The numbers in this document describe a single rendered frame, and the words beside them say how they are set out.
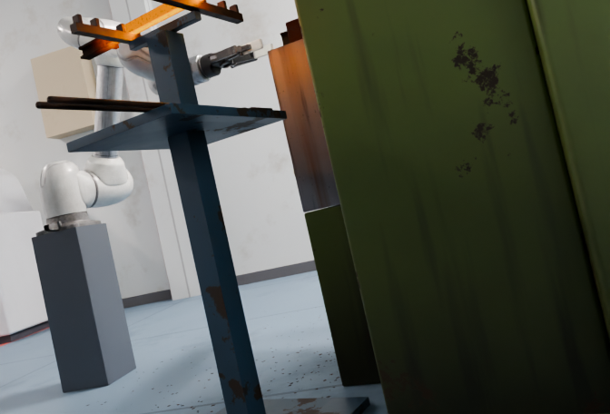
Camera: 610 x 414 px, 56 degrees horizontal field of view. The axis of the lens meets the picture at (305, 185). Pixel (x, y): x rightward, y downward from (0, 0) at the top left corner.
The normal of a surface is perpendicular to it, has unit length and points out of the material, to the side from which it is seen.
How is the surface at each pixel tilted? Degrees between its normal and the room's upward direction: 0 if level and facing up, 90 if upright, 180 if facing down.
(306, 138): 90
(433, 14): 90
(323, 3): 90
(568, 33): 90
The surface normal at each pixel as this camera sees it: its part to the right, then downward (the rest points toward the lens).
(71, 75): -0.23, 0.01
